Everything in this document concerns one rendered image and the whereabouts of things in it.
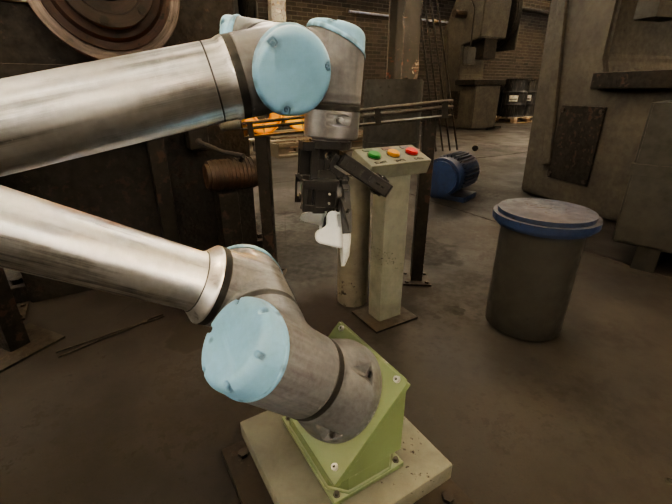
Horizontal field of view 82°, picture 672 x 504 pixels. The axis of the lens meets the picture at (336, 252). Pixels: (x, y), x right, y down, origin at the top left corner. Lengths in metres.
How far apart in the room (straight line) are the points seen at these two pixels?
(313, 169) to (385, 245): 0.71
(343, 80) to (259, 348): 0.41
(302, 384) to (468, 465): 0.54
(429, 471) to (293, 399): 0.34
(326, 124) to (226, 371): 0.40
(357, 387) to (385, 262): 0.71
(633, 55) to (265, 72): 2.99
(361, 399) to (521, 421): 0.58
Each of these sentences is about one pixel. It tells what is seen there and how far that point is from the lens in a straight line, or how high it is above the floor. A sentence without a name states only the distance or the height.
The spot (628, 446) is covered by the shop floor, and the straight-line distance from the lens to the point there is 1.26.
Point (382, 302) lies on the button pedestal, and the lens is 1.41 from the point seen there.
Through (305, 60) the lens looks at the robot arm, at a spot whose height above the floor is 0.82.
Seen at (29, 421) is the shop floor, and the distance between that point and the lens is 1.35.
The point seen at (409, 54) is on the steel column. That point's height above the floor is 1.20.
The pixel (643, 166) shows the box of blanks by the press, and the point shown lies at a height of 0.48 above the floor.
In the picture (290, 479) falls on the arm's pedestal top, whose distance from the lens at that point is 0.84.
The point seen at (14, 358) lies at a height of 0.01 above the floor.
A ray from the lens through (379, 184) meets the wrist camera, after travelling 0.69.
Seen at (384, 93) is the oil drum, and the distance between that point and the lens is 3.93.
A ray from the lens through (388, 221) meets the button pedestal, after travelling 1.29.
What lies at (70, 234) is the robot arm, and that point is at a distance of 0.67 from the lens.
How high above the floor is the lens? 0.79
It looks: 23 degrees down
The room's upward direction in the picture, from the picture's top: straight up
